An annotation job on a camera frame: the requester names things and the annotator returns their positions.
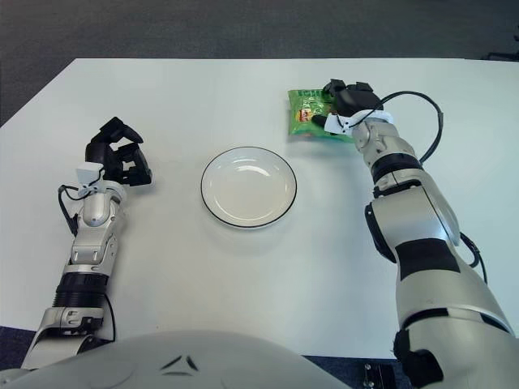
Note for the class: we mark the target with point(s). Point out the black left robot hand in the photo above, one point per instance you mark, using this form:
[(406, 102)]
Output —
[(97, 152)]

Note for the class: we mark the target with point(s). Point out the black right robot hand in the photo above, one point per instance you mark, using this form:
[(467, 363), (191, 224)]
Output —
[(353, 101)]

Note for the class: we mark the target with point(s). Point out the green snack chip bag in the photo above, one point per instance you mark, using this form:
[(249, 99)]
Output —
[(304, 105)]

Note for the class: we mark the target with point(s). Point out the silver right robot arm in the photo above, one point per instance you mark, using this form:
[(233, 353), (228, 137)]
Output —
[(413, 227)]

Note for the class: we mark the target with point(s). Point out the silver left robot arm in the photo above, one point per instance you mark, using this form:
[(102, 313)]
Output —
[(95, 210)]

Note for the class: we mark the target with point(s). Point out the white plate black rim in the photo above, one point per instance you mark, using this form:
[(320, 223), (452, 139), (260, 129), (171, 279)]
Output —
[(249, 190)]

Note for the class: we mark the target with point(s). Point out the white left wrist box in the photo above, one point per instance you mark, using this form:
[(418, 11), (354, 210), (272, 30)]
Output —
[(87, 173)]

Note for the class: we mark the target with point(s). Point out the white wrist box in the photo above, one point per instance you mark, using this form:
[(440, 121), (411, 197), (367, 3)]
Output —
[(87, 173), (334, 125)]

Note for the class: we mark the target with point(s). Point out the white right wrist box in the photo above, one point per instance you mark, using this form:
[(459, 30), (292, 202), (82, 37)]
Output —
[(334, 125)]

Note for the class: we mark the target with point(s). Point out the black floor object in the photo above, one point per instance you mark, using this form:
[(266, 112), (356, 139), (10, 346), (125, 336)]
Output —
[(503, 56)]

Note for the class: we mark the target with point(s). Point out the grey robot torso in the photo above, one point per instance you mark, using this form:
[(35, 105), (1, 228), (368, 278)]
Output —
[(243, 364)]

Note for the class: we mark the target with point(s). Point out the black metal bracket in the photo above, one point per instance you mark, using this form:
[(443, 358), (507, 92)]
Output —
[(383, 377)]

